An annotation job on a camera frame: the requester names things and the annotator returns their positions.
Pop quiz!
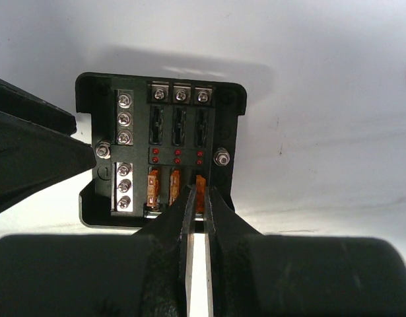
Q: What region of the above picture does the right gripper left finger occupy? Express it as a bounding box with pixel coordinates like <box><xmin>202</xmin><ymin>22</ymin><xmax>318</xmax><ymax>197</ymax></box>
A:
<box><xmin>0</xmin><ymin>186</ymin><xmax>196</xmax><ymax>316</ymax></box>

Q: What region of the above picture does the black fuse box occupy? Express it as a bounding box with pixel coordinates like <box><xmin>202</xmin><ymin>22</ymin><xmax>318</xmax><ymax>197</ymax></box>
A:
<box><xmin>75</xmin><ymin>73</ymin><xmax>247</xmax><ymax>228</ymax></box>

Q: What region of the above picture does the orange blade fuse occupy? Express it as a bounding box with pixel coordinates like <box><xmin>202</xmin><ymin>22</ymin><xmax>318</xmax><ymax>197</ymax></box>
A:
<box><xmin>195</xmin><ymin>175</ymin><xmax>207</xmax><ymax>214</ymax></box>

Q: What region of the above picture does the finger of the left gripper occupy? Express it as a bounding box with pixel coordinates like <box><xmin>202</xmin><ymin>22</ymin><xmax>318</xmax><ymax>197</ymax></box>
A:
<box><xmin>0</xmin><ymin>112</ymin><xmax>96</xmax><ymax>213</ymax></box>
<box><xmin>0</xmin><ymin>79</ymin><xmax>77</xmax><ymax>135</ymax></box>

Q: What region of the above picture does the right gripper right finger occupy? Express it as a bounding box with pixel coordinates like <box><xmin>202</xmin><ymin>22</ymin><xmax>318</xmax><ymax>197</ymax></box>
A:
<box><xmin>205</xmin><ymin>188</ymin><xmax>406</xmax><ymax>316</ymax></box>

